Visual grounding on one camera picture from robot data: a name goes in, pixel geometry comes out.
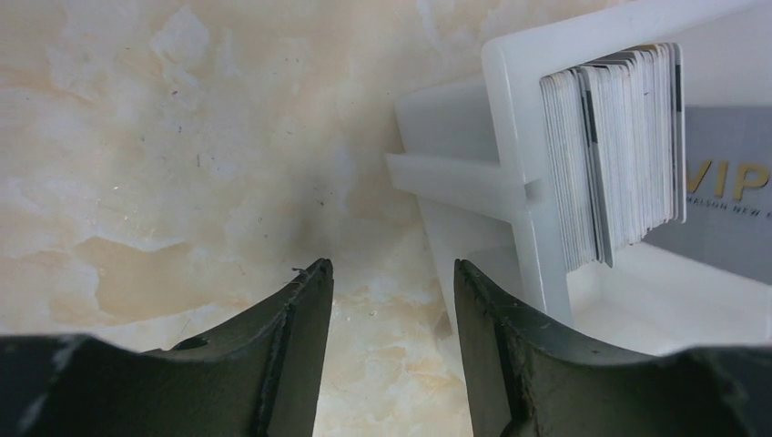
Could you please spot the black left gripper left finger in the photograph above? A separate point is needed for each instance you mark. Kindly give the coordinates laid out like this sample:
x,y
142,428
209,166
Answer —
x,y
256,374

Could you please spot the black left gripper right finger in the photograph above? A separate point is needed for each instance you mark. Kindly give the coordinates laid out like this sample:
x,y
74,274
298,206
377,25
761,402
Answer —
x,y
527,374

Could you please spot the white plastic card box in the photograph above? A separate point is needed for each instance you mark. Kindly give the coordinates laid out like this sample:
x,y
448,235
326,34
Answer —
x,y
476,158

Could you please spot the stack of grey cards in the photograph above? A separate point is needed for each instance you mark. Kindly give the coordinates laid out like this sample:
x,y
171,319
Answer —
x,y
633,163

